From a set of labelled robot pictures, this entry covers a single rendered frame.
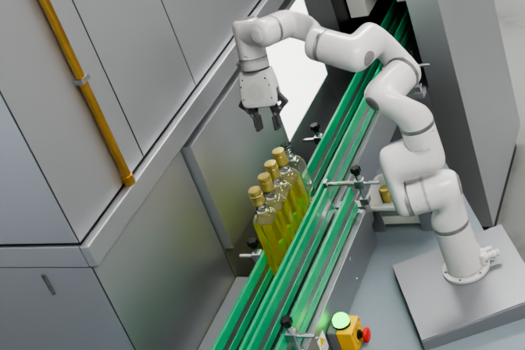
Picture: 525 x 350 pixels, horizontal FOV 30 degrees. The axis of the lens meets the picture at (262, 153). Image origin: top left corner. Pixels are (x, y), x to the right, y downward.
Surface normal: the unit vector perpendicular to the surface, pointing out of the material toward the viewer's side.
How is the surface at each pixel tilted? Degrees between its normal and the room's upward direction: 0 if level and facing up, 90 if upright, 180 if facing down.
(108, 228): 90
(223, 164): 90
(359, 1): 90
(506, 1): 0
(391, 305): 0
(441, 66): 90
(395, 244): 0
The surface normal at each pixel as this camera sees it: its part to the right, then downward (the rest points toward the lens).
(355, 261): 0.89, -0.06
